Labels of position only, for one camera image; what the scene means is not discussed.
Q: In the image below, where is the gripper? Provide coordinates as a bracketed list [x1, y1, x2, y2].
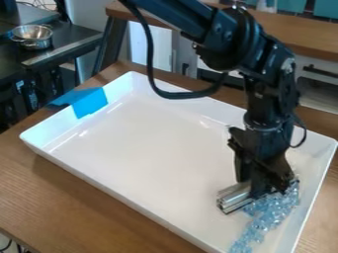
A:
[226, 120, 301, 200]

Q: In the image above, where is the silver metal bar tool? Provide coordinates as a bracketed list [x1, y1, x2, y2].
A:
[214, 182, 267, 215]

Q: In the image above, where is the pile of blue bits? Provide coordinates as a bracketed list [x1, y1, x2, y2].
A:
[226, 181, 302, 253]

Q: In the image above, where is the white tray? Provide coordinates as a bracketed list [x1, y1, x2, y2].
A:
[18, 70, 338, 253]

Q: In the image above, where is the wooden desk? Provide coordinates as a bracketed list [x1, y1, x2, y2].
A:
[89, 0, 338, 77]

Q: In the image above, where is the blue paper sheet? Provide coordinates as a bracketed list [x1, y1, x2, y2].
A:
[44, 86, 110, 120]

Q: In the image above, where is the black table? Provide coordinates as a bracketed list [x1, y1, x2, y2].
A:
[0, 2, 106, 133]

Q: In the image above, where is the silver pot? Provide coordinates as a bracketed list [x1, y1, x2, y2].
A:
[8, 23, 56, 50]

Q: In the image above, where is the black cable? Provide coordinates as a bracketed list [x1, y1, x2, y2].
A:
[128, 2, 230, 101]

